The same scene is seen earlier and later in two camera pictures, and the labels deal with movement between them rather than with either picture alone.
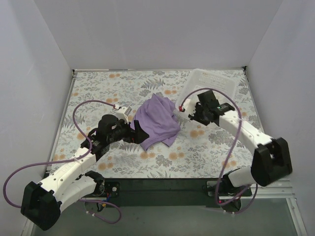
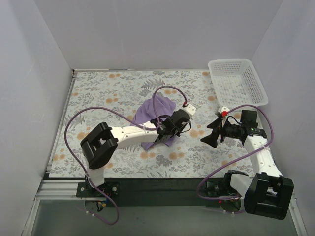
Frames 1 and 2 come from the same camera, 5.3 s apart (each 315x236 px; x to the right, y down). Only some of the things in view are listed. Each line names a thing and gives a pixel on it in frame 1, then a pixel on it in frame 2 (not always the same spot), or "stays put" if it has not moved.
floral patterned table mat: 202,150 stays put
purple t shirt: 157,117 stays put
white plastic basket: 200,79 -> 236,83
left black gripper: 134,132 -> 165,132
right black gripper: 197,113 -> 220,130
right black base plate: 226,189 stays put
